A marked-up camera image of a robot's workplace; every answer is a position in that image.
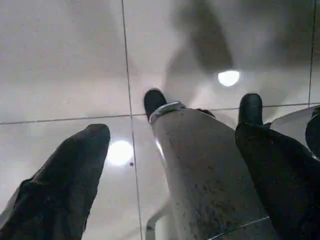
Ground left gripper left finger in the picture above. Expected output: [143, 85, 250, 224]
[0, 123, 111, 240]

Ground dark robot lower body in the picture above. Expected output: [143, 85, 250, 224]
[143, 88, 320, 240]

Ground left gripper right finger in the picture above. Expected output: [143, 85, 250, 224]
[234, 121, 320, 240]

